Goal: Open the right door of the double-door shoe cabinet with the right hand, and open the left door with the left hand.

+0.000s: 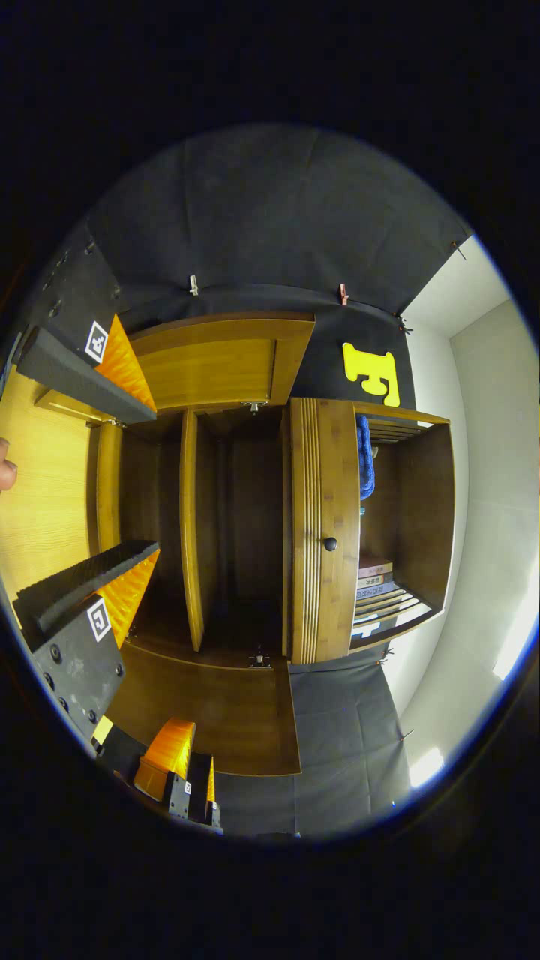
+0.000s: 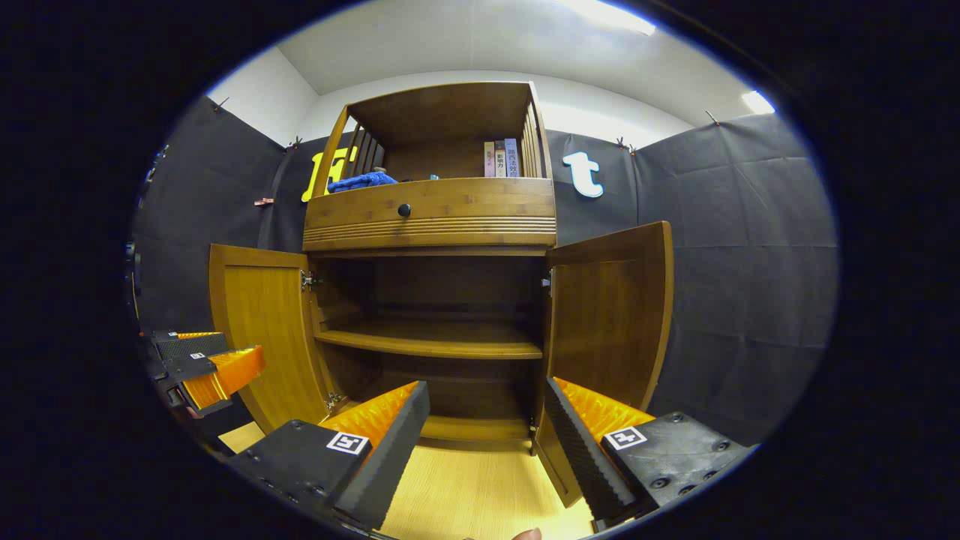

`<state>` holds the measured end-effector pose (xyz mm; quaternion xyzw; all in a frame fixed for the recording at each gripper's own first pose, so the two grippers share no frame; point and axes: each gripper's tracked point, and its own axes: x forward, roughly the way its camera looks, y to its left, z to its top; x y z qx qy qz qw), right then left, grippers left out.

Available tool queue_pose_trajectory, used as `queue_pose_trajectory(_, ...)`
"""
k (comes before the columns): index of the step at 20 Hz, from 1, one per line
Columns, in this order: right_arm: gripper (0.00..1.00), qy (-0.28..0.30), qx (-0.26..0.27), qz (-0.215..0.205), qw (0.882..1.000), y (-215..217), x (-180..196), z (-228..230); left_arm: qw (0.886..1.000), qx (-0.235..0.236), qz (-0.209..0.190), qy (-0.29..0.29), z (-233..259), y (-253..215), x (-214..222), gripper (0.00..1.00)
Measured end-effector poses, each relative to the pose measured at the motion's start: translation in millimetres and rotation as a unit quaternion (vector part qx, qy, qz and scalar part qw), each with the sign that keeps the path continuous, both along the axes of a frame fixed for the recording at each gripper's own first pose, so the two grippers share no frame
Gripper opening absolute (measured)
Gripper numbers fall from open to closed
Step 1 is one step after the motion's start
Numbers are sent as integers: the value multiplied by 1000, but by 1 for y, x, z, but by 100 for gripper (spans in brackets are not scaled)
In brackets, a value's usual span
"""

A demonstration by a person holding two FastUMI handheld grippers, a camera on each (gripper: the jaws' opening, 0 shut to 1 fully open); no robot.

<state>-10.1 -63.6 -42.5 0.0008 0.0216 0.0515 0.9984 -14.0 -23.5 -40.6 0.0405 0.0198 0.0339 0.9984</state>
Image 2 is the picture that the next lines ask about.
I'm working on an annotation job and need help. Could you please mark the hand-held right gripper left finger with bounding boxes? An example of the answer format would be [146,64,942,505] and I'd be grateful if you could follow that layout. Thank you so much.
[225,380,431,532]

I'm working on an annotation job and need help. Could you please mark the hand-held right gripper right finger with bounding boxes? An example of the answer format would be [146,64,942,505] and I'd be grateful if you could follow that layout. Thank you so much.
[541,376,751,530]

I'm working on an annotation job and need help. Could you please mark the wooden shoe cabinet door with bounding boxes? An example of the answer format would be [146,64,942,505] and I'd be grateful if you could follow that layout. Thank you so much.
[208,244,338,434]
[531,221,674,509]

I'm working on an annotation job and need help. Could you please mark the wooden inner cabinet shelf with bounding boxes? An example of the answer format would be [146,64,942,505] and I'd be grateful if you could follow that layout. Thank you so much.
[315,321,543,360]

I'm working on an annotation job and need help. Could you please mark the blue cloth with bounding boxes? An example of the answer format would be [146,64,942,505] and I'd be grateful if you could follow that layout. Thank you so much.
[327,172,398,194]

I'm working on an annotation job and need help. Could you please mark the black backdrop cloth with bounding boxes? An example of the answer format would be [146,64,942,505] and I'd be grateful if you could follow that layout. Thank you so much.
[131,96,839,447]

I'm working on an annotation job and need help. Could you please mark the wooden drawer with black knob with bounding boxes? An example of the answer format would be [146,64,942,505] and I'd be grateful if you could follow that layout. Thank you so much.
[303,177,557,252]

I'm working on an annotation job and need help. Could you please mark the large ceiling light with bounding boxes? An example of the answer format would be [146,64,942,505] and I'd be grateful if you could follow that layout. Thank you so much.
[562,0,657,36]

